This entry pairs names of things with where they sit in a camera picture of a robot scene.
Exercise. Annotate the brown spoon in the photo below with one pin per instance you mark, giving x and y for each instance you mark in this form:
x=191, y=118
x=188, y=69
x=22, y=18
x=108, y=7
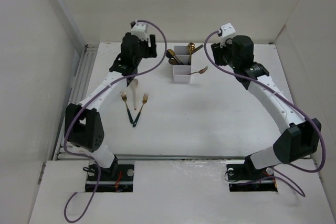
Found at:
x=173, y=62

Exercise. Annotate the black spoon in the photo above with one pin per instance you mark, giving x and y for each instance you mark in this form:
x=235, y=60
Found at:
x=169, y=55

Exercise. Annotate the aluminium rail front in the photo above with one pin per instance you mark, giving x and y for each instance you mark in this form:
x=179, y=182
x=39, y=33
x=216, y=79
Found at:
x=124, y=157

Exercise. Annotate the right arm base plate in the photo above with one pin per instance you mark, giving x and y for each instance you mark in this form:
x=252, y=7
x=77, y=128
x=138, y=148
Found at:
x=241, y=180

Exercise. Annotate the brown grey chopstick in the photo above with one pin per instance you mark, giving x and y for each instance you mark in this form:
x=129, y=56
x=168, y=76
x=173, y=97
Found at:
x=198, y=48

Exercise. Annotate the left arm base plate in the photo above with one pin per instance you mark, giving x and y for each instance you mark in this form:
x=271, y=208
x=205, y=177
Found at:
x=120, y=181

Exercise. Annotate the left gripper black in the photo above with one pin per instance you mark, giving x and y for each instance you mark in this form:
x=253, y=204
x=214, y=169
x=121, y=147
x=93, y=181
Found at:
x=150, y=51

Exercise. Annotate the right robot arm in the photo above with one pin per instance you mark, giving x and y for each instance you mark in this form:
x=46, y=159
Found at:
x=300, y=135

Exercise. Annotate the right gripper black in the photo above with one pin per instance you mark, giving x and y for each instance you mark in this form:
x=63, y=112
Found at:
x=218, y=52

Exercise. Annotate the white three-compartment utensil holder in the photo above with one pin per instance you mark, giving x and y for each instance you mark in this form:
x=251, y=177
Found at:
x=181, y=73

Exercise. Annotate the gold spoon green handle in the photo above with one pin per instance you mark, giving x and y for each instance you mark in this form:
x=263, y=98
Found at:
x=190, y=47
x=177, y=59

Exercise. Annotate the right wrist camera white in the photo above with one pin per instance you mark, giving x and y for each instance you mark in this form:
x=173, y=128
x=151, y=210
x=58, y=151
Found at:
x=226, y=31

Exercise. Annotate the aluminium frame left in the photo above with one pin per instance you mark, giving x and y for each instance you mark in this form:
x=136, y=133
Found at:
x=78, y=86

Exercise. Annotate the rose gold fork green handle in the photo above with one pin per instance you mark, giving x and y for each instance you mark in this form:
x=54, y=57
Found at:
x=124, y=99

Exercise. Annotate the brown wooden chopstick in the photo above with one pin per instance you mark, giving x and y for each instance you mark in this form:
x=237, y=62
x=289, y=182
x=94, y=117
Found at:
x=201, y=71

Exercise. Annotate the dark green chopstick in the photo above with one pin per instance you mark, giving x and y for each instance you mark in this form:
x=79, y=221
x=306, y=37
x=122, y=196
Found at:
x=197, y=49

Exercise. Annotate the beige plastic spoon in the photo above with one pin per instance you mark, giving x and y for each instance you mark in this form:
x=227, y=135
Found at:
x=134, y=84

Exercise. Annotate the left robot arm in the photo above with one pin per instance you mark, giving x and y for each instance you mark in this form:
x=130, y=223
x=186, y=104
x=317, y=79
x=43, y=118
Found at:
x=83, y=123

